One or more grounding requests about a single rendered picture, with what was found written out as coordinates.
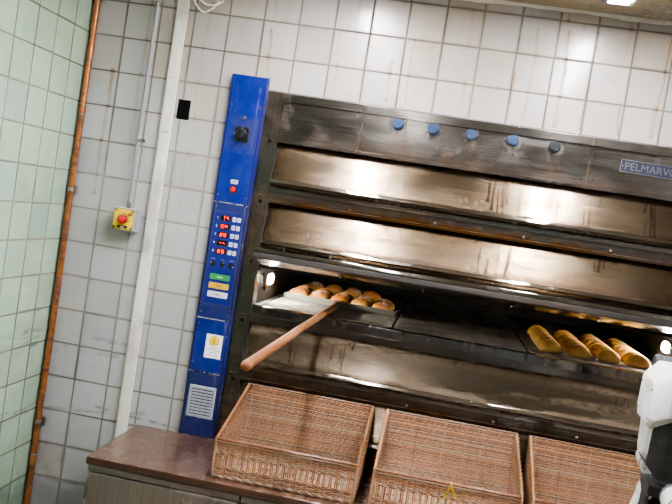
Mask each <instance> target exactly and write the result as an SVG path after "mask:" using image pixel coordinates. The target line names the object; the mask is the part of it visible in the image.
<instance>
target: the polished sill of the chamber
mask: <svg viewBox="0 0 672 504"><path fill-rule="evenodd" d="M251 314H252V315H258V316H263V317H269V318H275V319H280V320H286V321H292V322H297V323H303V322H305V321H306V320H308V319H309V318H311V317H313V316H314V315H315V314H309V313H303V312H298V311H292V310H286V309H280V308H275V307H269V306H263V305H258V304H254V305H252V307H251ZM314 326H320V327H325V328H331V329H337V330H342V331H348V332H353V333H359V334H365V335H370V336H376V337H382V338H387V339H393V340H398V341H404V342H410V343H415V344H421V345H427V346H432V347H438V348H443V349H449V350H455V351H460V352H466V353H471V354H477V355H483V356H488V357H494V358H500V359H505V360H511V361H516V362H522V363H528V364H533V365H539V366H545V367H550V368H556V369H561V370H567V371H573V372H578V373H584V374H590V375H595V376H601V377H606V378H612V379H618V380H623V381H629V382H635V383H640V384H641V382H642V377H643V374H644V372H638V371H633V370H627V369H621V368H616V367H610V366H604V365H599V364H593V363H587V362H581V361H576V360H570V359H564V358H559V357H553V356H547V355H542V354H536V353H530V352H525V351H519V350H513V349H508V348H502V347H496V346H491V345H485V344H479V343H474V342H468V341H462V340H457V339H451V338H445V337H439V336H434V335H428V334H422V333H417V332H411V331H405V330H400V329H394V328H388V327H383V326H377V325H371V324H366V323H360V322H354V321H349V320H343V319H337V318H332V317H326V316H325V317H324V318H323V319H321V320H320V321H318V322H317V323H316V324H314Z"/></svg>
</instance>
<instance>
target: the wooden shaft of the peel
mask: <svg viewBox="0 0 672 504"><path fill-rule="evenodd" d="M338 307H339V303H338V302H334V303H333V304H331V305H330V306H328V307H327V308H325V309H323V310H322V311H320V312H319V313H317V314H316V315H314V316H313V317H311V318H309V319H308V320H306V321H305V322H303V323H302V324H300V325H299V326H297V327H295V328H294V329H292V330H291V331H289V332H288V333H286V334H285V335H283V336H281V337H280V338H278V339H277V340H275V341H274V342H272V343H271V344H269V345H267V346H266V347H264V348H263V349H261V350H260V351H258V352H257V353H255V354H253V355H252V356H250V357H249V358H247V359H246V360H244V361H243V362H242V363H241V365H240V367H241V369H242V370H243V371H249V370H250V369H252V368H253V367H254V366H256V365H257V364H259V363H260V362H262V361H263V360H264V359H266V358H267V357H269V356H270V355H272V354H273V353H274V352H276V351H277V350H279V349H280V348H281V347H283V346H284V345H286V344H287V343H289V342H290V341H291V340H293V339H294V338H296V337H297V336H299V335H300V334H301V333H303V332H304V331H306V330H307V329H308V328H310V327H311V326H313V325H314V324H316V323H317V322H318V321H320V320H321V319H323V318H324V317H325V316H327V315H328V314H330V313H331V312H333V311H334V310H335V309H337V308H338Z"/></svg>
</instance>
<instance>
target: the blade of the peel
mask: <svg viewBox="0 0 672 504"><path fill-rule="evenodd" d="M283 297H284V298H290V299H295V300H301V301H307V302H312V303H318V304H324V305H329V306H330V305H331V304H333V301H334V300H329V299H323V298H317V297H312V296H306V295H300V294H294V293H289V292H284V295H283ZM341 308H347V309H352V310H358V311H364V312H369V313H375V314H381V315H386V316H392V317H394V316H395V315H396V313H397V312H398V311H399V308H395V309H394V310H393V311H392V310H386V309H380V308H375V307H369V306H363V305H357V304H352V303H346V302H342V307H341Z"/></svg>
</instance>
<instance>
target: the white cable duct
mask: <svg viewBox="0 0 672 504"><path fill-rule="evenodd" d="M189 6H190V0H178V6H177V12H176V19H175V26H174V33H173V40H172V47H171V53H170V60H169V67H168V74H167V81H166V87H165V94H164V101H163V108H162V115H161V122H160V128H159V135H158V142H157V149H156V156H155V163H154V169H153V176H152V183H151V190H150V197H149V203H148V210H147V217H146V224H145V231H144V238H143V244H142V251H141V258H140V265H139V272H138V279H137V285H136V292H135V299H134V306H133V313H132V319H131V326H130V333H129V340H128V347H127V354H126V360H125V367H124V374H123V381H122V388H121V395H120V401H119V408H118V415H117V422H116V429H115V435H114V439H115V438H116V437H118V436H120V435H121V434H123V433H124V432H126V431H127V427H128V420H129V413H130V407H131V400H132V393H133V386H134V380H135V373H136V366H137V359H138V352H139V346H140V339H141V332H142V325H143V318H144V312H145V305H146V298H147V291H148V284H149V278H150V271H151V264H152V257H153V251H154V244H155V237H156V230H157V223H158V217H159V210H160V203H161V196H162V189H163V183H164V176H165V169H166V162H167V156H168V149H169V142H170V135H171V128H172V122H173V115H174V108H175V101H176V94H177V88H178V81H179V74H180V67H181V60H182V54H183V47H184V40H185V33H186V27H187V20H188V13H189Z"/></svg>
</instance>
